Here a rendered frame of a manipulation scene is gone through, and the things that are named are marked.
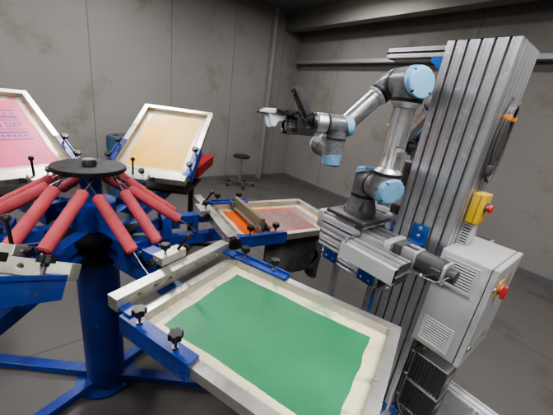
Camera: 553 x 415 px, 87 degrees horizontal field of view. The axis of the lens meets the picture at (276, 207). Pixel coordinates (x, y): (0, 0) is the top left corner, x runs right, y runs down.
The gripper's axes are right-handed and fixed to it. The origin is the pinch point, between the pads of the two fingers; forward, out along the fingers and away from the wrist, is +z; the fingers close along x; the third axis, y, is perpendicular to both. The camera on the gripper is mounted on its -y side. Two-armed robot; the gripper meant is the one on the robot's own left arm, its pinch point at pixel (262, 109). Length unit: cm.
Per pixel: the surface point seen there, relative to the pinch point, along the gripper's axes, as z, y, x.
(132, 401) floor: 52, 162, 49
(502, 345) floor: -240, 162, 56
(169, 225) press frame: 34, 59, 56
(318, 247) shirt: -61, 77, 70
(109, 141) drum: 143, 28, 378
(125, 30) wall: 133, -139, 437
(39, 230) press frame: 89, 60, 46
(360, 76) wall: -270, -129, 424
